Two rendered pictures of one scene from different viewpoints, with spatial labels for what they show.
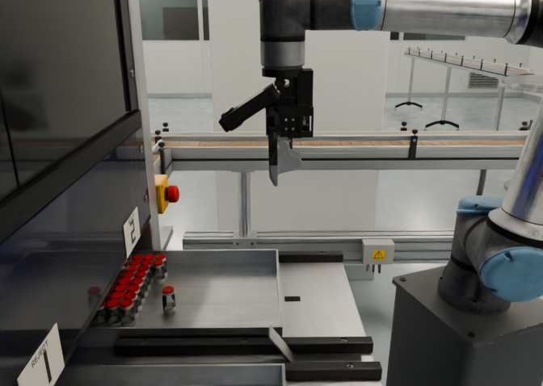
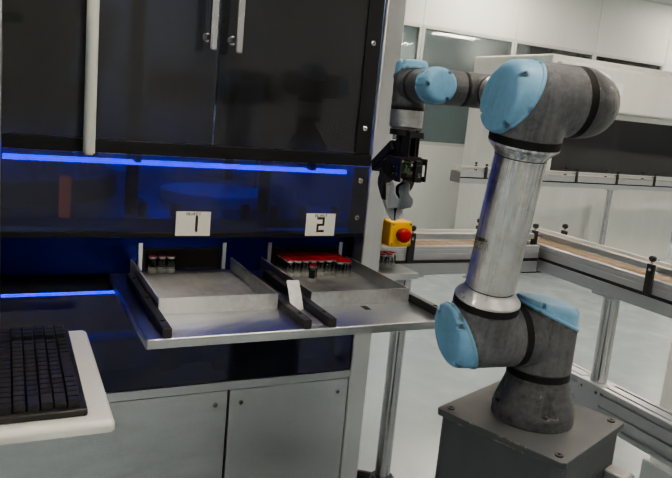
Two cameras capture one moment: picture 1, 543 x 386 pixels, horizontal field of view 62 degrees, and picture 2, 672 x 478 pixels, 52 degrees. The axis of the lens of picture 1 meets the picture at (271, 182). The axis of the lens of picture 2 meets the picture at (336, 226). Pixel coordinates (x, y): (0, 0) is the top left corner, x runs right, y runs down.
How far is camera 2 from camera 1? 1.37 m
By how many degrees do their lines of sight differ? 62
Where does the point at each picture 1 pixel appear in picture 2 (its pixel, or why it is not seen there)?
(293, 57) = (397, 120)
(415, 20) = not seen: hidden behind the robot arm
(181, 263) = (366, 278)
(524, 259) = (444, 312)
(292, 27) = (398, 99)
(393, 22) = not seen: hidden behind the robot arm
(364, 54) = not seen: outside the picture
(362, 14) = (420, 91)
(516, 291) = (445, 348)
